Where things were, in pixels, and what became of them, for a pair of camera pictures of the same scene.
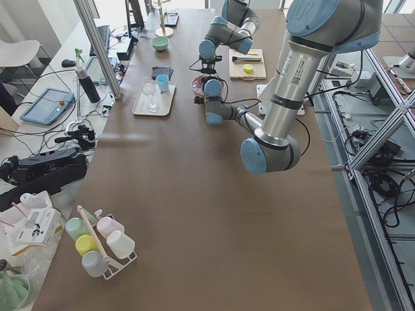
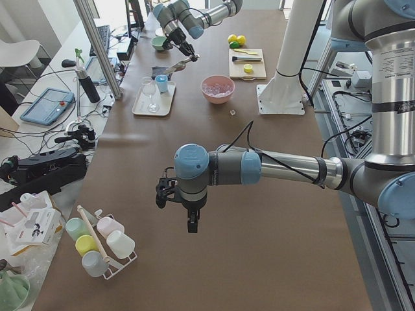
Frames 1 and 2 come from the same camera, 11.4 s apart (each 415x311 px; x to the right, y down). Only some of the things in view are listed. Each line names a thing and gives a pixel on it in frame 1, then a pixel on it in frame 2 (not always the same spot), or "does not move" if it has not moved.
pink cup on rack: (107, 225) does not move
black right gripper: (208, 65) -> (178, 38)
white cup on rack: (120, 244) does not move
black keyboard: (104, 34) does not move
